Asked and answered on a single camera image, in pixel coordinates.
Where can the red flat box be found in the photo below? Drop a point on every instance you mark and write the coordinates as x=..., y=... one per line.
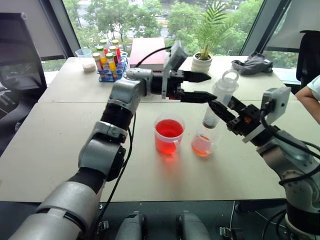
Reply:
x=146, y=51

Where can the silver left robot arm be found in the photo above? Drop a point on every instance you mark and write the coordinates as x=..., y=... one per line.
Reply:
x=125, y=92

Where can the black office chair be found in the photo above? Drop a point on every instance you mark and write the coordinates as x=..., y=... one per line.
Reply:
x=308, y=55

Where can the empty clear measuring beaker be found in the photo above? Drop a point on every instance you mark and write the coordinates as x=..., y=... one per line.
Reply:
x=83, y=53

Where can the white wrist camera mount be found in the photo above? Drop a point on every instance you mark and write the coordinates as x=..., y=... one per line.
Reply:
x=277, y=100
x=178, y=58

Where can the clear plastic bottle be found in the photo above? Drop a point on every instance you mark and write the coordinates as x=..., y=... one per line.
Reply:
x=222, y=90

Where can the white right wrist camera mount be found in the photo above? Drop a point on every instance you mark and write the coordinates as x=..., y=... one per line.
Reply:
x=277, y=100

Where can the large cup of red liquid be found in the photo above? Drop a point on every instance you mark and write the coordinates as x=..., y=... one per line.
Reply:
x=168, y=136

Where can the grey crumpled cloth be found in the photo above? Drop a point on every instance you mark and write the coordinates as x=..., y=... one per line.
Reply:
x=252, y=63

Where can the blue test tube rack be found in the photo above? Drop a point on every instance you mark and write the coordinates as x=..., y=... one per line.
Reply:
x=120, y=71

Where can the black mesh chair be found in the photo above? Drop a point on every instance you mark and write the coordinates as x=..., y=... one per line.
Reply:
x=17, y=62

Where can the small white round container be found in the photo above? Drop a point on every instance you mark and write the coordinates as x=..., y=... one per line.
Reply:
x=89, y=66

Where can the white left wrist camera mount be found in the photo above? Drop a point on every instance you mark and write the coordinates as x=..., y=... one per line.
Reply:
x=178, y=58

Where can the red-filled tube with green cap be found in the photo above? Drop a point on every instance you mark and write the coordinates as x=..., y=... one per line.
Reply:
x=113, y=49
x=104, y=45
x=115, y=44

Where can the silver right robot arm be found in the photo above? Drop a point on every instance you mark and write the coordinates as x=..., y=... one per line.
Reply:
x=287, y=155

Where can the small cup of red liquid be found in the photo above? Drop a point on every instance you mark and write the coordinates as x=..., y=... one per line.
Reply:
x=201, y=146

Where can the small metal table latch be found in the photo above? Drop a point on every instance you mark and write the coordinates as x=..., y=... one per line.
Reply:
x=102, y=226
x=226, y=232

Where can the light shirt sleeve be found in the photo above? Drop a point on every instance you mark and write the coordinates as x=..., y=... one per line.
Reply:
x=315, y=83

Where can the potted palm in white pot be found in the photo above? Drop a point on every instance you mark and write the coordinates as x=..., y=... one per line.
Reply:
x=202, y=61

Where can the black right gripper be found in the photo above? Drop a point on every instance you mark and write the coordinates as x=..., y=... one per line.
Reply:
x=246, y=120

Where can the yellow-filled tube with green cap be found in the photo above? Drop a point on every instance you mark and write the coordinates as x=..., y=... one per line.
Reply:
x=101, y=53
x=111, y=62

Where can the orange-filled tube with green cap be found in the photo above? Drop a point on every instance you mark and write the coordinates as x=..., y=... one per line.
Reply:
x=97, y=60

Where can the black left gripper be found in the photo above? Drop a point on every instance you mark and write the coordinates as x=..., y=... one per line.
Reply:
x=176, y=78

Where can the dark rounded grey shape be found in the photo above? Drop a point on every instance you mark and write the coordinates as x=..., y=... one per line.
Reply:
x=131, y=226
x=192, y=226

